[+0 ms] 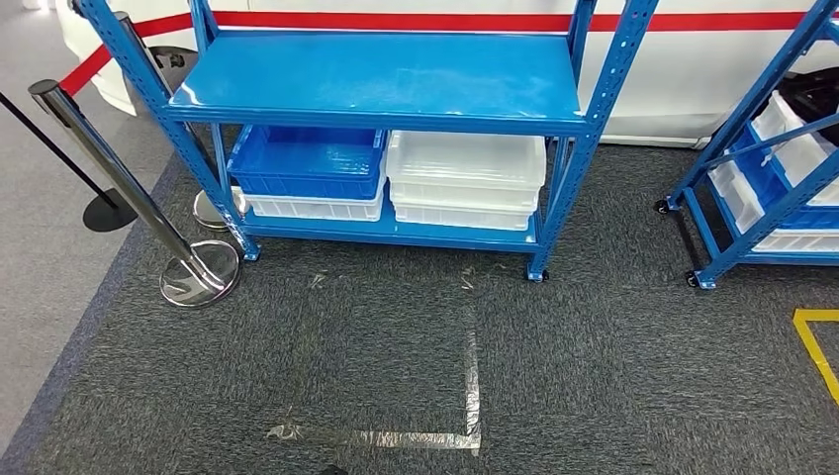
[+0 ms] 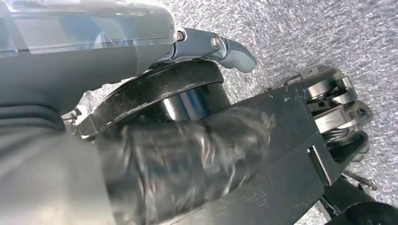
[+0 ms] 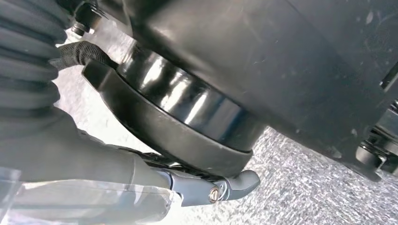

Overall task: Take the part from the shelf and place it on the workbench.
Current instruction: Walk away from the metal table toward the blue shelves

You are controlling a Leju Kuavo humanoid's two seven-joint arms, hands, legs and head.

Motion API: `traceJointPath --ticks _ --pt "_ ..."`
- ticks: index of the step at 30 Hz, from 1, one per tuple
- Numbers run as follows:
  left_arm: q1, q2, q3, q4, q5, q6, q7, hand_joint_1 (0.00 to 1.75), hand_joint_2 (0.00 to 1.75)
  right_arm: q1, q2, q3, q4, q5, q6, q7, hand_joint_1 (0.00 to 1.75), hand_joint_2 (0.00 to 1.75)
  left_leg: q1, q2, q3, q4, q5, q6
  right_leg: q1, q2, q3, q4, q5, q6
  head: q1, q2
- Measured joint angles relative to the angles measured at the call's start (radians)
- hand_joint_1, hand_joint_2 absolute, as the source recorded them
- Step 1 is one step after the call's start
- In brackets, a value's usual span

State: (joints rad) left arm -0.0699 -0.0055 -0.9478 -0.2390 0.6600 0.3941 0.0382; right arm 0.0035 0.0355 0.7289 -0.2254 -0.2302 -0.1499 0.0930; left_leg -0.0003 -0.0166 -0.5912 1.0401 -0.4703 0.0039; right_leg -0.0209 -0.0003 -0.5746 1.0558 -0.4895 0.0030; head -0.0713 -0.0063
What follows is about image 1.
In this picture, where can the blue steel shelf rack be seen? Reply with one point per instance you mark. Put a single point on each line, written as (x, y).
(380, 72)
(727, 252)

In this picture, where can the white plastic crate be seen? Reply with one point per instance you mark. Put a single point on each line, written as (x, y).
(796, 154)
(459, 218)
(459, 197)
(737, 197)
(314, 208)

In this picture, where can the white floor scrap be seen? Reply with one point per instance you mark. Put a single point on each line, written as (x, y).
(317, 280)
(466, 280)

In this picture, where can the blue plastic crate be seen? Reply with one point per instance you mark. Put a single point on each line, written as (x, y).
(308, 177)
(763, 183)

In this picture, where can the clear silvery floor tape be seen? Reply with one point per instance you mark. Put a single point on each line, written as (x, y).
(472, 393)

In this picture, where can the red barrier belt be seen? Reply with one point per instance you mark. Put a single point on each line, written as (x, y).
(393, 21)
(85, 71)

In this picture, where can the white car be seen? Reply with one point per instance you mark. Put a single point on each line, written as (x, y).
(681, 78)

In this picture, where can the black stanchion with round base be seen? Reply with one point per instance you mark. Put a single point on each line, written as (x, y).
(108, 213)

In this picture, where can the yellow floor tape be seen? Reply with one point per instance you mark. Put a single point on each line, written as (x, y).
(813, 347)

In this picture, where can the chrome stanchion post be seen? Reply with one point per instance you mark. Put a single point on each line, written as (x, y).
(111, 170)
(211, 213)

